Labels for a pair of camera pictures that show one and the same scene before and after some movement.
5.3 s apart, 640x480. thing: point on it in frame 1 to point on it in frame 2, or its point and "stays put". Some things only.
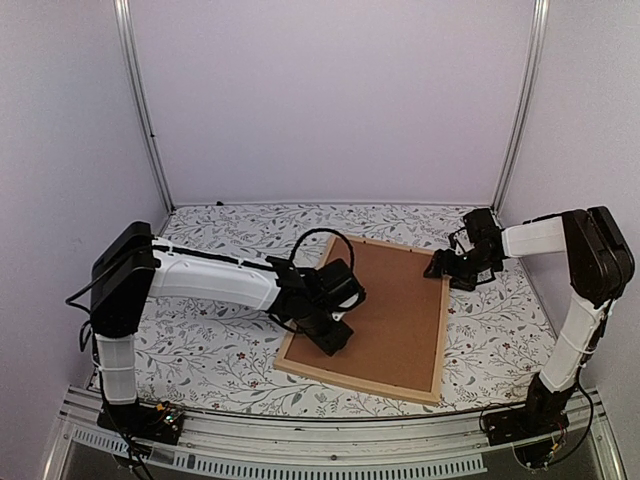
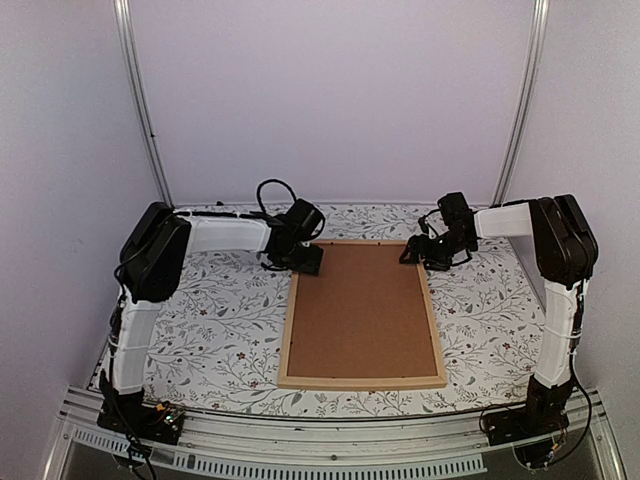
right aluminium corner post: [533, 53] stays put
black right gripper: [436, 262] to [412, 246]
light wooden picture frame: [424, 395] to [365, 383]
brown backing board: [392, 324] stays put
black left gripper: [332, 342] to [312, 267]
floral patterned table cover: [193, 358] stays put
